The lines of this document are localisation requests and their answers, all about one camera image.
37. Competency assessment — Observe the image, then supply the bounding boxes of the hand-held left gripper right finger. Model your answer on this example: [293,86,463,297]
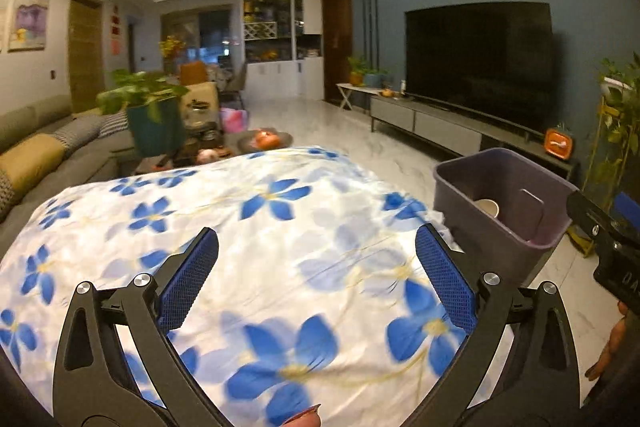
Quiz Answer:
[415,223,583,427]

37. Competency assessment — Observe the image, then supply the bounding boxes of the pink gift bag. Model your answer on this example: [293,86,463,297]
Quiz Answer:
[220,108,249,134]

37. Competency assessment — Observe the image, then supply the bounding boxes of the plant in orange pot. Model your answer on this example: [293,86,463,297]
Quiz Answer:
[347,56,368,86]

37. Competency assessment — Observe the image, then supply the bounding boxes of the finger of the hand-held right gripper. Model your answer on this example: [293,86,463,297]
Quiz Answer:
[615,193,640,230]
[566,191,640,258]

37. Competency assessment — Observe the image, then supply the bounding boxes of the person's left hand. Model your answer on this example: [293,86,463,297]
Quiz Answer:
[286,404,322,427]

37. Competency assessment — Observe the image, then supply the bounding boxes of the grey dining chair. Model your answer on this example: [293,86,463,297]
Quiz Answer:
[222,63,248,105]

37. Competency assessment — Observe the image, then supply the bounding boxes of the white folding side table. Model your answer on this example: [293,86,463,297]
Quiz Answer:
[336,82,381,110]

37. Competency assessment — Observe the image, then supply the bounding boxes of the yellow cushion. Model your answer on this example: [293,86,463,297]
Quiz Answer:
[0,134,68,192]

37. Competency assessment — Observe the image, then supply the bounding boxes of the glass kettle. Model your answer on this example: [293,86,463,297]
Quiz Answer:
[186,99,211,128]

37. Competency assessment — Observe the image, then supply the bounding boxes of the black flat television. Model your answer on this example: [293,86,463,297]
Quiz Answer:
[404,1,558,135]

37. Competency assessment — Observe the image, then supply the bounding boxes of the purple wall painting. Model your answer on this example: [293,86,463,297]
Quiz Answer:
[7,0,53,52]

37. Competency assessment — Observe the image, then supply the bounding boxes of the fruit plate with oranges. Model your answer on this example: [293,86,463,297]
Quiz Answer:
[237,131,295,152]

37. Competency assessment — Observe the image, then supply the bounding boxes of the person's right hand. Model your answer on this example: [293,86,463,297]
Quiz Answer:
[586,299,628,382]

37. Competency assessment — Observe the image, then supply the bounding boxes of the white display cabinet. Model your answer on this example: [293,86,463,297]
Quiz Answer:
[242,0,326,100]

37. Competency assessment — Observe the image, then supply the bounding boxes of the orange dining chair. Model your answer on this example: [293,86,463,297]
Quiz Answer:
[180,61,208,85]

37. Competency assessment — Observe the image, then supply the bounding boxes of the diamond pattern cushion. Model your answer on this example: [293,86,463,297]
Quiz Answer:
[52,117,108,145]
[100,111,131,135]

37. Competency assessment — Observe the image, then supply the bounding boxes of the dark wooden door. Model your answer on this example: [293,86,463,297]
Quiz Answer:
[321,0,353,102]

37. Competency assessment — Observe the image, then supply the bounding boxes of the grey sofa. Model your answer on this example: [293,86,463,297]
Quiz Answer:
[0,94,141,248]

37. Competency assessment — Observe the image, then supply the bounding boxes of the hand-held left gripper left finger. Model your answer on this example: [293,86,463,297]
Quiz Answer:
[52,227,226,427]

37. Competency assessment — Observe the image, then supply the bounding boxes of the dark coffee table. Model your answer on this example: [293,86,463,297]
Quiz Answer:
[135,132,296,172]

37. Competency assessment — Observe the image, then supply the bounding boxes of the red wall decorations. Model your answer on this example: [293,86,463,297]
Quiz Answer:
[111,4,123,55]

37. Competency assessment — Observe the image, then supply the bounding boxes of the green plant in teal pot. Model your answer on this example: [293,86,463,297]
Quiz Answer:
[96,69,191,158]

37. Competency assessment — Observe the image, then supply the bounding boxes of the grey television cabinet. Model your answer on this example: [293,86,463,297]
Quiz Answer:
[370,96,578,180]

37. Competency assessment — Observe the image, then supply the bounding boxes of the green plant on gold stand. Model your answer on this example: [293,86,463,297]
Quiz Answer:
[582,52,640,258]

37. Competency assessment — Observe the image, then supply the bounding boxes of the apple print paper cup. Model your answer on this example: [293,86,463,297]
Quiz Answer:
[472,198,501,219]

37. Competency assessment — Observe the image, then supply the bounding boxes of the light wooden door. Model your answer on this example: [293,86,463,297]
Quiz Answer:
[67,0,106,112]

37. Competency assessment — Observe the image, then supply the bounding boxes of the grey plastic bin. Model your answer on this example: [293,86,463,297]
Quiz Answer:
[432,148,581,283]

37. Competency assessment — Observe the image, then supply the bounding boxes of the yellow flower bouquet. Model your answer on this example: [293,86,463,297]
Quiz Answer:
[159,36,187,60]

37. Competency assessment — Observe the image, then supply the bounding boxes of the houndstooth cushion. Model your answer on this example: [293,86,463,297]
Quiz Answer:
[0,169,16,208]

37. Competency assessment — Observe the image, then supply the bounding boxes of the blue floral white blanket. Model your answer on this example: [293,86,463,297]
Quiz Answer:
[0,146,471,427]

